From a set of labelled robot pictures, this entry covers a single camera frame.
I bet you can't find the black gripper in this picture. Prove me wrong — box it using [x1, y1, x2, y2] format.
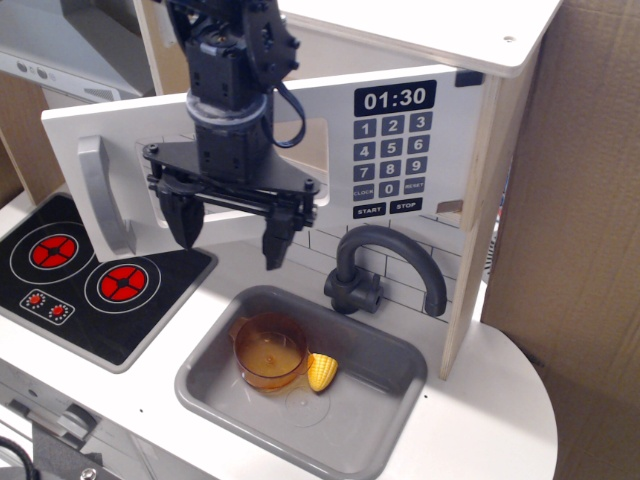
[142, 121, 319, 270]

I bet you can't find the white toy microwave door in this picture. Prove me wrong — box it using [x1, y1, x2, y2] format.
[42, 66, 486, 260]

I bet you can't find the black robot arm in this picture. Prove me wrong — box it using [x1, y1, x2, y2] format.
[142, 1, 319, 270]

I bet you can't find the white wooden microwave cabinet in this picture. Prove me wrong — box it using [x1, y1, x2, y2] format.
[134, 0, 564, 381]

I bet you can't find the orange transparent toy pot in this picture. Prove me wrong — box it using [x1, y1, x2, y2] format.
[229, 312, 313, 391]

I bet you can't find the dark grey toy faucet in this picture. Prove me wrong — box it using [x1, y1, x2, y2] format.
[324, 225, 447, 317]

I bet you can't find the black toy stovetop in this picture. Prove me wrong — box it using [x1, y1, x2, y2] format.
[1, 194, 217, 373]

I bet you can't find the yellow toy corn cob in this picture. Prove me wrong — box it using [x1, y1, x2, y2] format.
[307, 353, 339, 392]

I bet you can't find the grey range hood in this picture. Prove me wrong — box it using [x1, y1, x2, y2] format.
[1, 1, 155, 103]

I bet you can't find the grey toy sink basin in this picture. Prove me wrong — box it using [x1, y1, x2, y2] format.
[175, 286, 427, 479]

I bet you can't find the grey oven knob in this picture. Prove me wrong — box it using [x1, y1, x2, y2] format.
[56, 403, 98, 440]

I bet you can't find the brown cardboard box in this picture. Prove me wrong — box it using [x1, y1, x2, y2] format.
[482, 1, 639, 479]

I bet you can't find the black cable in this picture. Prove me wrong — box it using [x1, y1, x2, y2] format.
[0, 435, 41, 480]

